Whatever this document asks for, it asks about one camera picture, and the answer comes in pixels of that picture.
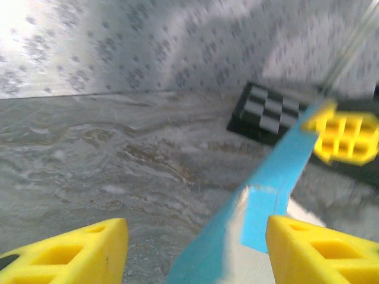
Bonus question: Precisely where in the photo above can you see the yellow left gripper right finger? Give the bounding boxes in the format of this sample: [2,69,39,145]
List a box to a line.
[265,215,379,284]

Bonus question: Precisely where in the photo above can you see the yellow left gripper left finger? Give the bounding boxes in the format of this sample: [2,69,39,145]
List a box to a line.
[0,218,129,284]

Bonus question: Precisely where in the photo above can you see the blue and white paper box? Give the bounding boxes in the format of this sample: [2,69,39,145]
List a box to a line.
[165,97,328,284]

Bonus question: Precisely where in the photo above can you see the black white checkerboard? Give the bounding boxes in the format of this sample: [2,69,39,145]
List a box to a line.
[226,81,379,190]

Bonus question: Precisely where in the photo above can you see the aluminium frame post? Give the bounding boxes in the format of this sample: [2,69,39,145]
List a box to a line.
[324,0,379,89]

